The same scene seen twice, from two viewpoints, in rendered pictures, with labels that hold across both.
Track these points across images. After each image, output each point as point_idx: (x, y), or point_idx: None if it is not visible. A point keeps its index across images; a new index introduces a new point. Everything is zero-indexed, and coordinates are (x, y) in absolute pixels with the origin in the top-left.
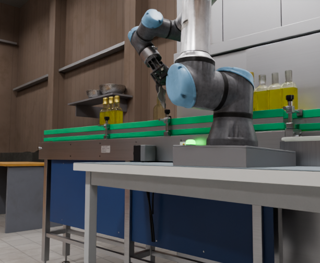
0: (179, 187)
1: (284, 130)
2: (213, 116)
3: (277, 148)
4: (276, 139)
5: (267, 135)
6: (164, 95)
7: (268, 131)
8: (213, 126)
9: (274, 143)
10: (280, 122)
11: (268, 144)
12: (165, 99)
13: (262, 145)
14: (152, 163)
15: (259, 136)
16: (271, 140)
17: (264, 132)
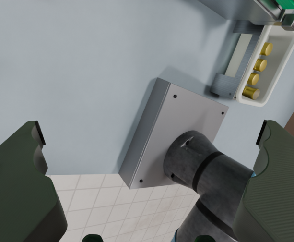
0: None
1: (276, 18)
2: (194, 188)
3: (239, 16)
4: (253, 15)
5: (252, 7)
6: (34, 165)
7: (262, 8)
8: (185, 186)
9: (245, 13)
10: None
11: (238, 9)
12: (35, 142)
13: (229, 4)
14: (1, 94)
15: (243, 0)
16: (248, 11)
17: (257, 5)
